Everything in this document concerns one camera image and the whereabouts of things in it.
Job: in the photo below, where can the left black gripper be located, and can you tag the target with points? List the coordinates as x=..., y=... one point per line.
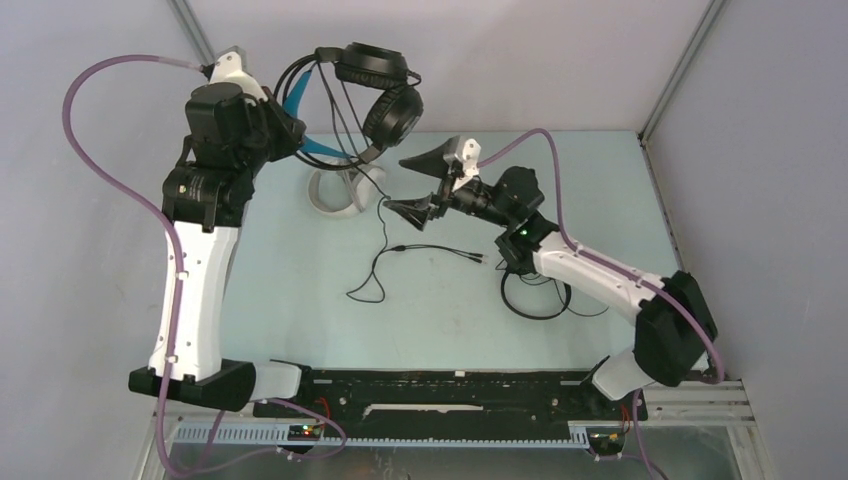
x=291, y=129

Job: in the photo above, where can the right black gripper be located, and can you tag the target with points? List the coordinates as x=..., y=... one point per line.
x=435, y=162

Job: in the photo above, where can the white over-ear headphones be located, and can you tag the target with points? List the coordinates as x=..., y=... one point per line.
x=345, y=194

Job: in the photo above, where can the black headphones with blue cable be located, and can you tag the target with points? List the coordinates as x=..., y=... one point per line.
x=374, y=105

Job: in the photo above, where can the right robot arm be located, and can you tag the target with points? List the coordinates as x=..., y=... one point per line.
x=673, y=325

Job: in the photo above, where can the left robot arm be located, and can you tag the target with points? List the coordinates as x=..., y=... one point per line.
x=234, y=132

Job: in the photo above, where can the black on-ear headphones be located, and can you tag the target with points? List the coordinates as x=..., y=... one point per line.
x=535, y=297

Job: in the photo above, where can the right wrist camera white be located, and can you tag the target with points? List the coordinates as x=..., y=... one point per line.
x=462, y=155

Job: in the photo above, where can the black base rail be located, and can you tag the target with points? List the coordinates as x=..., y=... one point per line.
x=461, y=406

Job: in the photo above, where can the right aluminium frame post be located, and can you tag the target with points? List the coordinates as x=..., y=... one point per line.
x=693, y=404

